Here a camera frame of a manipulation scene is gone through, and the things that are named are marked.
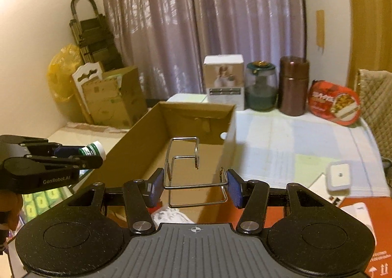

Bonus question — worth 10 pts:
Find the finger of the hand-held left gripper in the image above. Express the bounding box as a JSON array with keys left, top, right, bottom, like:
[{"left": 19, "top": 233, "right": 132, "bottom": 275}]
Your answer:
[
  {"left": 26, "top": 155, "right": 103, "bottom": 172},
  {"left": 19, "top": 142, "right": 85, "bottom": 158}
]

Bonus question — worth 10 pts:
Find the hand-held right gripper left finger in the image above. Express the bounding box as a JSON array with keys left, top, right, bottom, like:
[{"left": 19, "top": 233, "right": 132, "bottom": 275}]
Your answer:
[{"left": 66, "top": 168, "right": 164, "bottom": 235}]

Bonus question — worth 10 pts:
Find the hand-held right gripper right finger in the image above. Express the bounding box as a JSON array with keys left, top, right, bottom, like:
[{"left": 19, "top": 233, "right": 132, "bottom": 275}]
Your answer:
[{"left": 221, "top": 168, "right": 339, "bottom": 235}]

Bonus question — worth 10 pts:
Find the green bottle with white cap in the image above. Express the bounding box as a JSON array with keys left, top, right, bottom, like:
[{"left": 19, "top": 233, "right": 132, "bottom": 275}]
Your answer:
[{"left": 79, "top": 141, "right": 106, "bottom": 160}]

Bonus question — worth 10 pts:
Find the metal wire rack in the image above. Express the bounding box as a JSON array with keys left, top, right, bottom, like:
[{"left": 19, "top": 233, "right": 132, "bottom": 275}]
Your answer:
[{"left": 164, "top": 136, "right": 229, "bottom": 207}]

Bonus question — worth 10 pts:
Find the white square night light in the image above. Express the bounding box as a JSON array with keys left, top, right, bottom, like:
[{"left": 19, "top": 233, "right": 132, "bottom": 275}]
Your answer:
[{"left": 325, "top": 162, "right": 353, "bottom": 197}]

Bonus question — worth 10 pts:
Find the person's left hand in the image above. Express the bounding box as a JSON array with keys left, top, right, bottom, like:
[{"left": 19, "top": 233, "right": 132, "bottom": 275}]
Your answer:
[{"left": 0, "top": 190, "right": 23, "bottom": 231}]

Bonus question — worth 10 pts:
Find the white plastic bag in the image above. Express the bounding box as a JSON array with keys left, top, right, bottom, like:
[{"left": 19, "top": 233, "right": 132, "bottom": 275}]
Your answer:
[{"left": 150, "top": 206, "right": 193, "bottom": 224}]

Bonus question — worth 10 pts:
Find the green patterned sheet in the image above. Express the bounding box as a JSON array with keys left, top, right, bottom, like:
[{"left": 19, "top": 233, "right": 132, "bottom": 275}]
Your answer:
[{"left": 23, "top": 188, "right": 66, "bottom": 223}]

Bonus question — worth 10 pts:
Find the worn cardboard box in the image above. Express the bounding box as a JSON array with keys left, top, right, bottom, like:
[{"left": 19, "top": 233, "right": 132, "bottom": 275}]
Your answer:
[{"left": 82, "top": 66, "right": 147, "bottom": 128}]

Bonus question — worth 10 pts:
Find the pale checked tablecloth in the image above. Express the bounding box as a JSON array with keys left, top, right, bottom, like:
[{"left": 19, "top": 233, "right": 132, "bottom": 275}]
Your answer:
[{"left": 167, "top": 93, "right": 392, "bottom": 197}]

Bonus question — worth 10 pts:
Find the yellow plastic bag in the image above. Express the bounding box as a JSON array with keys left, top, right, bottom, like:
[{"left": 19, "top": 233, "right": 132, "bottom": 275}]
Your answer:
[{"left": 47, "top": 44, "right": 85, "bottom": 113}]

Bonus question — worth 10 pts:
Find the white carved board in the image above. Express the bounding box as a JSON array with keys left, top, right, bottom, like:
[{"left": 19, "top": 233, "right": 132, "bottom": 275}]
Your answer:
[{"left": 72, "top": 63, "right": 105, "bottom": 125}]

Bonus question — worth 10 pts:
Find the white booklet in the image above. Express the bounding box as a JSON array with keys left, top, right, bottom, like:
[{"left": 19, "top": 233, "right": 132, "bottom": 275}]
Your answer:
[{"left": 308, "top": 172, "right": 343, "bottom": 208}]

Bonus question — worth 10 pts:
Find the glass jar with green lid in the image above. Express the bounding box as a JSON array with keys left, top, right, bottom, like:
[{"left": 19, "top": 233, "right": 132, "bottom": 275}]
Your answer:
[{"left": 245, "top": 61, "right": 278, "bottom": 112}]

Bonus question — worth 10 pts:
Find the white product box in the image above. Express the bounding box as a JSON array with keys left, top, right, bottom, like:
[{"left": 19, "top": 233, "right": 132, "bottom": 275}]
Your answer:
[{"left": 203, "top": 54, "right": 245, "bottom": 111}]

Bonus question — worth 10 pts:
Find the dark folding step ladder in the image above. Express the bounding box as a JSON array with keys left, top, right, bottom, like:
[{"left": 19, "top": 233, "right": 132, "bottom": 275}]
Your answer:
[{"left": 70, "top": 0, "right": 124, "bottom": 72}]

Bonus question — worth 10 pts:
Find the brown metal canister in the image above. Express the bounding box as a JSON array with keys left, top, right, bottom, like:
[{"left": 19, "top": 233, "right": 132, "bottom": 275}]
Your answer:
[{"left": 279, "top": 56, "right": 310, "bottom": 116}]

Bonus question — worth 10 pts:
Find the red instant meal packet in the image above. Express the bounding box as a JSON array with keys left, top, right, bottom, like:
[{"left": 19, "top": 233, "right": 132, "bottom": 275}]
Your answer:
[{"left": 307, "top": 80, "right": 361, "bottom": 127}]

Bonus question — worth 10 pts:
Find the red carton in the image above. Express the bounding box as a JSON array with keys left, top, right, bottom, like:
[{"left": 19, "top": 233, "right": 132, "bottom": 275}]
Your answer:
[{"left": 337, "top": 195, "right": 392, "bottom": 278}]

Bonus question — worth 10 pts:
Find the beige quilted chair cover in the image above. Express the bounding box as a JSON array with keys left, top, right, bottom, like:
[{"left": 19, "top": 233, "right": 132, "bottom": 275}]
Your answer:
[{"left": 354, "top": 69, "right": 392, "bottom": 162}]

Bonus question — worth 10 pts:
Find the mauve curtain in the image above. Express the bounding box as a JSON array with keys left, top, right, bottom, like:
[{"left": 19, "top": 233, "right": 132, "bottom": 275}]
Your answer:
[{"left": 99, "top": 0, "right": 307, "bottom": 102}]

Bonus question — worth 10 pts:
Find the yellow paper strip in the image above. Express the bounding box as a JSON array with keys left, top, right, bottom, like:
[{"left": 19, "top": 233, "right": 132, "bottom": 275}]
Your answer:
[{"left": 315, "top": 10, "right": 325, "bottom": 52}]

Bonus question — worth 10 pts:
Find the wooden door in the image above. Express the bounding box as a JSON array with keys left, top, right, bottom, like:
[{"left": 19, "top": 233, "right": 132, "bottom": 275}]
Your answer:
[{"left": 344, "top": 0, "right": 392, "bottom": 88}]

